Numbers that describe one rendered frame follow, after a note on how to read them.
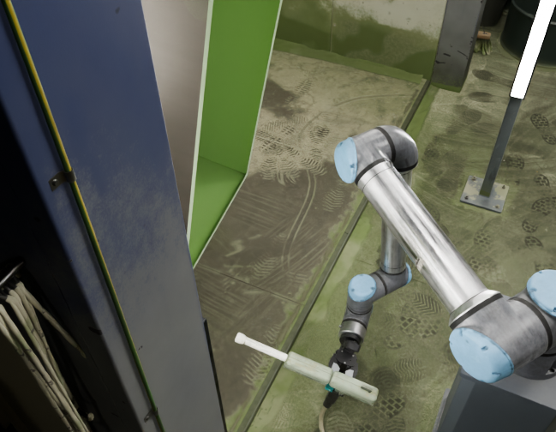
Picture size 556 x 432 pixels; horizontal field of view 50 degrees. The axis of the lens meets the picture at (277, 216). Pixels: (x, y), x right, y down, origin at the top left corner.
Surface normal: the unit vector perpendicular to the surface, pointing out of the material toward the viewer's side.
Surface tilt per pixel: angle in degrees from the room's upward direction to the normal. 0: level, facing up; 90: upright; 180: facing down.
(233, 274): 0
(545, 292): 5
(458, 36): 90
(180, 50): 91
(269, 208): 0
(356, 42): 90
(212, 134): 91
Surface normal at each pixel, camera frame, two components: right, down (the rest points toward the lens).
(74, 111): 0.90, 0.31
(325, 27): -0.43, 0.66
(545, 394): -0.02, -0.69
